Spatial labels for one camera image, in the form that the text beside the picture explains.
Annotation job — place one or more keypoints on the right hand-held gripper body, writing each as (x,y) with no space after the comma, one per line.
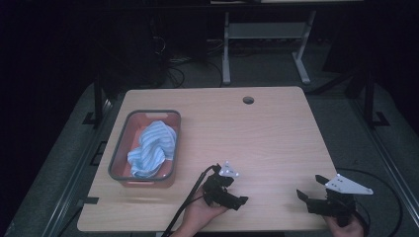
(339,197)

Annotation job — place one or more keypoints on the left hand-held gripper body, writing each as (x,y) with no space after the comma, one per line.
(215,189)

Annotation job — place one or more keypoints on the person's left hand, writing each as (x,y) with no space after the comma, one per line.
(197,214)

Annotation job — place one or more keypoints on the person's right hand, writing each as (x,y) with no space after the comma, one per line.
(342,229)

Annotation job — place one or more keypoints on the blue striped cloth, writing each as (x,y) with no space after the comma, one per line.
(151,149)

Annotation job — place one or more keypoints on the black upright stand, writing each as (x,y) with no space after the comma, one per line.
(98,98)
(369,98)

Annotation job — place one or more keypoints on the pink basket with grey rim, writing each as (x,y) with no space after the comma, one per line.
(131,144)

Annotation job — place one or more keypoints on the black tape strip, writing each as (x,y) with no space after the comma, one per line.
(89,200)

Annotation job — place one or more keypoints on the metal floor rail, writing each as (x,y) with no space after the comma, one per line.
(75,177)
(388,164)

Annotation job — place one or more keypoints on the grey metal desk frame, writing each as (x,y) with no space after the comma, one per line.
(263,30)

